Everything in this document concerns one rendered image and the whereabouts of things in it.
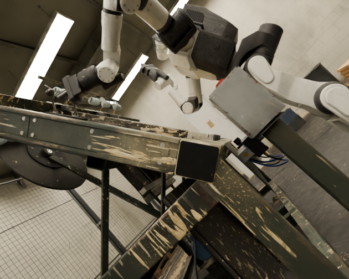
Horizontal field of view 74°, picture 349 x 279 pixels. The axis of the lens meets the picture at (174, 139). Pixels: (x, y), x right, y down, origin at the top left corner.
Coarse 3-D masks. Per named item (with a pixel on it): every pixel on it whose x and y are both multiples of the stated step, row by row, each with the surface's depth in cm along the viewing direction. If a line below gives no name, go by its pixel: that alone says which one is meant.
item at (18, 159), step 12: (12, 144) 180; (24, 144) 190; (0, 156) 162; (12, 156) 170; (24, 156) 179; (36, 156) 187; (48, 156) 196; (60, 156) 211; (72, 156) 226; (12, 168) 161; (24, 168) 169; (36, 168) 178; (48, 168) 188; (60, 168) 199; (84, 168) 224; (36, 180) 168; (48, 180) 177; (60, 180) 187; (72, 180) 197; (84, 180) 209
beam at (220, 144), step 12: (180, 144) 67; (192, 144) 66; (204, 144) 65; (216, 144) 68; (180, 156) 67; (192, 156) 66; (204, 156) 65; (216, 156) 64; (180, 168) 67; (192, 168) 66; (204, 168) 65; (216, 168) 64; (204, 180) 65
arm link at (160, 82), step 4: (156, 72) 153; (160, 72) 151; (152, 76) 156; (156, 76) 155; (160, 76) 154; (164, 76) 149; (168, 76) 150; (156, 80) 156; (160, 80) 152; (164, 80) 152; (168, 80) 153; (156, 84) 153; (160, 84) 151; (164, 84) 152; (168, 84) 155; (160, 88) 152
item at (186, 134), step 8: (64, 104) 171; (64, 112) 164; (72, 112) 162; (80, 112) 161; (88, 120) 159; (96, 120) 158; (104, 120) 156; (112, 120) 154; (120, 120) 153; (136, 128) 150; (144, 128) 149; (152, 128) 147; (160, 128) 146; (168, 128) 144; (176, 136) 143; (184, 136) 142; (192, 136) 140; (200, 136) 139; (208, 136) 141
